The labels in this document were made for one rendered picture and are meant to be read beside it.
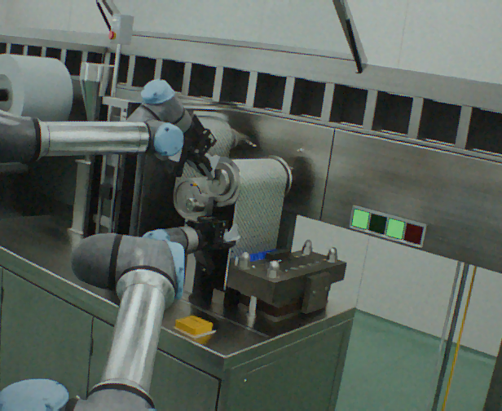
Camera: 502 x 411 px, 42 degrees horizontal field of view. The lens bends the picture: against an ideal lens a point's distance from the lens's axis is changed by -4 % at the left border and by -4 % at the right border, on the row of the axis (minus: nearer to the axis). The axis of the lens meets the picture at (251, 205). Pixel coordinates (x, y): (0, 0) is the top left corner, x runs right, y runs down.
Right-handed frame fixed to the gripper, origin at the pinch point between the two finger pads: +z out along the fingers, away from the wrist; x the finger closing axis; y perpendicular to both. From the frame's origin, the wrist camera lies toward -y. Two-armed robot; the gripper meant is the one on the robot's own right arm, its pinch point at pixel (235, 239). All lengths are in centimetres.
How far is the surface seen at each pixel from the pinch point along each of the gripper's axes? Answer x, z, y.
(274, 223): -0.2, 18.8, 2.9
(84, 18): 415, 263, 78
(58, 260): 53, -22, -19
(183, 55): 58, 31, 51
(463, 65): 39, 263, 73
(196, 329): -13.5, -28.5, -17.2
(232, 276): -5.7, -6.1, -8.8
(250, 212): -0.2, 5.5, 7.7
